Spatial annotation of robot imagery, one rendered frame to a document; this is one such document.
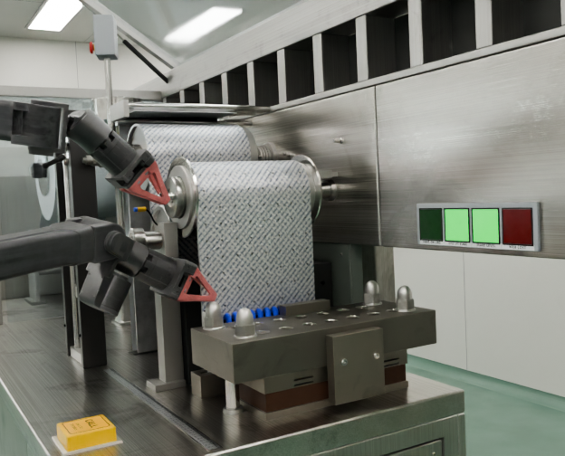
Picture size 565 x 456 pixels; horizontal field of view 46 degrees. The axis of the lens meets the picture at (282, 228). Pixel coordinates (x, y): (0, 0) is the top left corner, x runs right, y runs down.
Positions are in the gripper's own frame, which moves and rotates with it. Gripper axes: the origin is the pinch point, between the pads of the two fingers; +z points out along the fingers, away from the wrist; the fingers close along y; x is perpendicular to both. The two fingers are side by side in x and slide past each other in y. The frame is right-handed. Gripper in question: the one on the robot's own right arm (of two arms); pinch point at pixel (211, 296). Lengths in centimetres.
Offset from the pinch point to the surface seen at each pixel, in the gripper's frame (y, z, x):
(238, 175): -0.9, -4.5, 21.9
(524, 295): -154, 253, 90
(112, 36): -57, -27, 52
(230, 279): 0.3, 2.0, 4.2
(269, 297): 0.3, 10.8, 4.4
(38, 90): -102, -32, 41
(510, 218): 41, 20, 26
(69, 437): 13.4, -17.1, -27.3
